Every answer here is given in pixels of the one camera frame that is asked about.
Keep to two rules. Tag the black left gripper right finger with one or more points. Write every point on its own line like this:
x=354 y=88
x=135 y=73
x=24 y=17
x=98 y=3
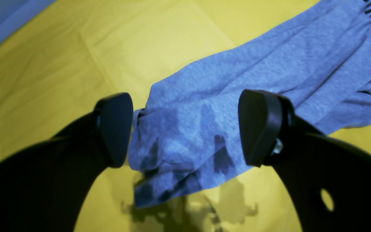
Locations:
x=328 y=180

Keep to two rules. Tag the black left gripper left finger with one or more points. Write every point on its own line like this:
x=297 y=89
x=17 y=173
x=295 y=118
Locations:
x=43 y=187

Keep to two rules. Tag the grey t-shirt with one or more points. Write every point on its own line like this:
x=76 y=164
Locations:
x=187 y=138

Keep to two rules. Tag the yellow table cloth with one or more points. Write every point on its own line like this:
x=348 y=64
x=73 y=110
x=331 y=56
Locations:
x=55 y=68

